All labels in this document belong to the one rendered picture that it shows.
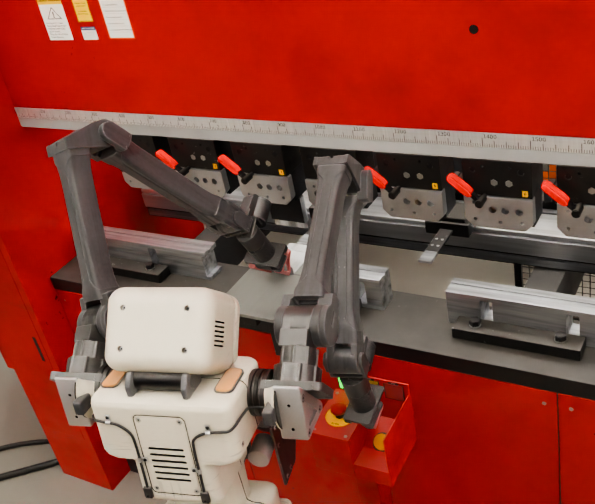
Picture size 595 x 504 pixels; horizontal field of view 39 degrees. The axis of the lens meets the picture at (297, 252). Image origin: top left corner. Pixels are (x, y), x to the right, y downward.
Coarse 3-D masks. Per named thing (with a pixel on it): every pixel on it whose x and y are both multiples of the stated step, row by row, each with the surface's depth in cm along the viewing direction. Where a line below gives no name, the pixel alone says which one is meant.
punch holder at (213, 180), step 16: (176, 144) 216; (192, 144) 213; (208, 144) 210; (224, 144) 213; (176, 160) 219; (192, 160) 216; (208, 160) 213; (192, 176) 219; (208, 176) 216; (224, 176) 215; (224, 192) 216
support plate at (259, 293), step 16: (256, 272) 217; (272, 272) 216; (240, 288) 212; (256, 288) 211; (272, 288) 209; (288, 288) 208; (240, 304) 206; (256, 304) 205; (272, 304) 203; (272, 320) 198
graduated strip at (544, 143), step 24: (72, 120) 231; (96, 120) 226; (120, 120) 222; (144, 120) 217; (168, 120) 213; (192, 120) 209; (216, 120) 205; (240, 120) 201; (456, 144) 175; (480, 144) 172; (504, 144) 169; (528, 144) 167; (552, 144) 164; (576, 144) 162
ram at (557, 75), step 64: (0, 0) 219; (64, 0) 208; (128, 0) 197; (192, 0) 188; (256, 0) 180; (320, 0) 172; (384, 0) 165; (448, 0) 158; (512, 0) 152; (576, 0) 147; (0, 64) 233; (64, 64) 220; (128, 64) 209; (192, 64) 199; (256, 64) 189; (320, 64) 181; (384, 64) 173; (448, 64) 166; (512, 64) 159; (576, 64) 153; (64, 128) 235; (128, 128) 222; (192, 128) 210; (448, 128) 174; (512, 128) 167; (576, 128) 160
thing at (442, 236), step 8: (456, 208) 219; (464, 208) 218; (448, 216) 216; (456, 216) 215; (464, 216) 214; (432, 224) 218; (440, 224) 217; (448, 224) 216; (456, 224) 214; (464, 224) 214; (432, 232) 219; (440, 232) 216; (448, 232) 215; (456, 232) 216; (464, 232) 214; (432, 240) 213; (440, 240) 213; (432, 248) 210; (440, 248) 210; (424, 256) 208; (432, 256) 207
